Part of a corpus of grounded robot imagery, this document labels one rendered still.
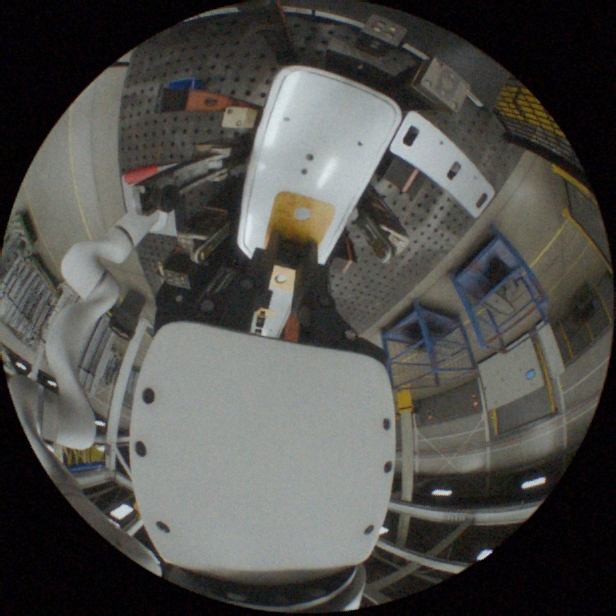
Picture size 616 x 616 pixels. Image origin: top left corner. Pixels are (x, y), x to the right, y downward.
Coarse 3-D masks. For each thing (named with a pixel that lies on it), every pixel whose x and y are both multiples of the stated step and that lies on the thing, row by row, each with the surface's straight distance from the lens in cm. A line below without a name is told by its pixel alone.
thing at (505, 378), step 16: (496, 352) 819; (512, 352) 799; (528, 352) 788; (480, 368) 836; (496, 368) 813; (512, 368) 797; (528, 368) 787; (496, 384) 814; (512, 384) 799; (528, 384) 789; (496, 400) 819; (512, 400) 805
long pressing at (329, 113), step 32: (288, 96) 37; (320, 96) 36; (352, 96) 37; (384, 96) 39; (288, 128) 36; (320, 128) 36; (352, 128) 36; (384, 128) 38; (256, 160) 37; (288, 160) 37; (320, 160) 36; (352, 160) 37; (256, 192) 39; (320, 192) 38; (352, 192) 38; (256, 224) 42; (320, 256) 46; (256, 320) 71
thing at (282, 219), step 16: (288, 192) 11; (272, 208) 12; (288, 208) 12; (320, 208) 12; (272, 224) 12; (288, 224) 12; (304, 224) 12; (320, 224) 12; (288, 240) 13; (304, 240) 13; (320, 240) 13; (288, 256) 14; (288, 272) 15; (288, 288) 16
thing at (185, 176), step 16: (192, 160) 28; (208, 160) 29; (160, 176) 23; (176, 176) 26; (192, 176) 28; (208, 176) 30; (144, 192) 21; (160, 192) 20; (176, 192) 21; (144, 208) 23; (160, 208) 20
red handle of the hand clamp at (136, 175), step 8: (216, 160) 32; (144, 168) 33; (152, 168) 32; (160, 168) 32; (208, 168) 33; (216, 168) 33; (128, 176) 33; (136, 176) 33; (144, 176) 32; (128, 184) 34
